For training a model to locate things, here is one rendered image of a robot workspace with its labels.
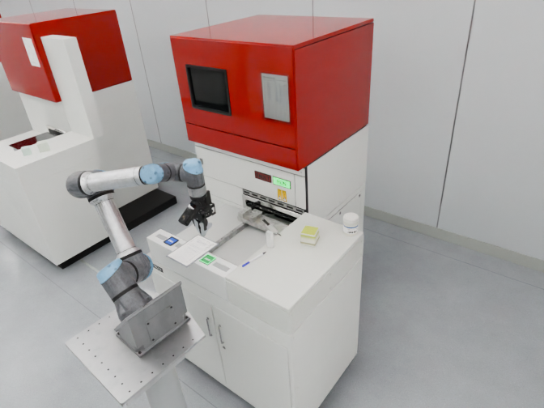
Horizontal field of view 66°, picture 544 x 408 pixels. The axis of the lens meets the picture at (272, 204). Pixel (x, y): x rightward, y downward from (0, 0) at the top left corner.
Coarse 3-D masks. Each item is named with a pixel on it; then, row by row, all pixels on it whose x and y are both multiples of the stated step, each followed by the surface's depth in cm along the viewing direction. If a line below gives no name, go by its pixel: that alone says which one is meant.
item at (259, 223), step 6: (246, 216) 238; (246, 222) 236; (252, 222) 232; (258, 222) 232; (270, 222) 231; (276, 222) 231; (264, 228) 228; (276, 228) 225; (282, 228) 225; (276, 234) 224
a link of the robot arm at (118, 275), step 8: (112, 264) 168; (120, 264) 170; (128, 264) 175; (104, 272) 167; (112, 272) 167; (120, 272) 168; (128, 272) 172; (136, 272) 176; (104, 280) 166; (112, 280) 166; (120, 280) 167; (128, 280) 169; (136, 280) 177; (104, 288) 168; (112, 288) 166; (120, 288) 166; (112, 296) 167
